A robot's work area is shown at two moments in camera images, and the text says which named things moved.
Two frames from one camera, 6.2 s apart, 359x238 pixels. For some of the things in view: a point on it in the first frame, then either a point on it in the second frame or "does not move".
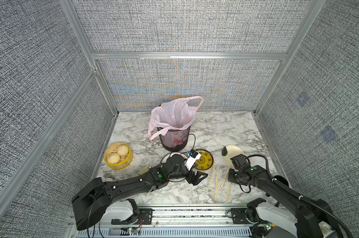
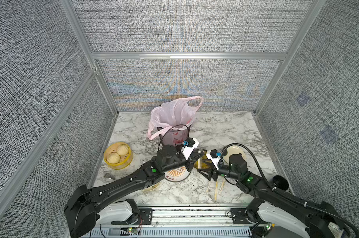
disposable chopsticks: [216, 185] does not move
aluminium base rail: [176, 222] does not move
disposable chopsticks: [208, 185] -> [199, 163]
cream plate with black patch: [230, 151] does not move
